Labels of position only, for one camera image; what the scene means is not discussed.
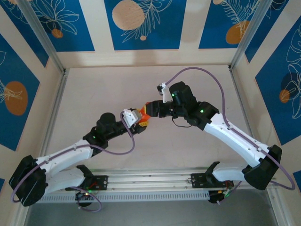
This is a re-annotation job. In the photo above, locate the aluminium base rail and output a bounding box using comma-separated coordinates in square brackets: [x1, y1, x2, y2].
[20, 167, 278, 196]

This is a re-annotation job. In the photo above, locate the grey slotted cable duct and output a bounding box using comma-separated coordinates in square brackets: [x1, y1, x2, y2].
[30, 190, 210, 203]

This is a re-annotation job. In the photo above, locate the blue panel dark blue circle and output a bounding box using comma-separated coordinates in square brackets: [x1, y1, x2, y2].
[255, 16, 301, 146]

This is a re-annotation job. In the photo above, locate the aluminium table side rail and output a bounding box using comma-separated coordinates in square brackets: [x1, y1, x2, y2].
[229, 67, 253, 142]
[41, 68, 69, 156]

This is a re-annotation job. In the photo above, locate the aluminium frame post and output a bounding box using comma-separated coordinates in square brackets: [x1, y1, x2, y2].
[230, 0, 275, 71]
[267, 188, 291, 226]
[16, 206, 32, 226]
[17, 0, 66, 74]

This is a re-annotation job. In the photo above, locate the narrow blue wall panel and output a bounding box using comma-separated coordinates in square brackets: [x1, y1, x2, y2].
[244, 0, 290, 64]

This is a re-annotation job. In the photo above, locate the black controller box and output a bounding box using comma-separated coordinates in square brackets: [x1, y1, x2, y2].
[208, 186, 236, 206]
[75, 190, 95, 208]

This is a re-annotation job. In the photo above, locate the blue panel orange oval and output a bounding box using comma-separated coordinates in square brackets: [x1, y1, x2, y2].
[0, 34, 40, 152]

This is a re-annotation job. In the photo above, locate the thin black cable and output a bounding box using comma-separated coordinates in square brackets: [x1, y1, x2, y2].
[171, 116, 191, 129]

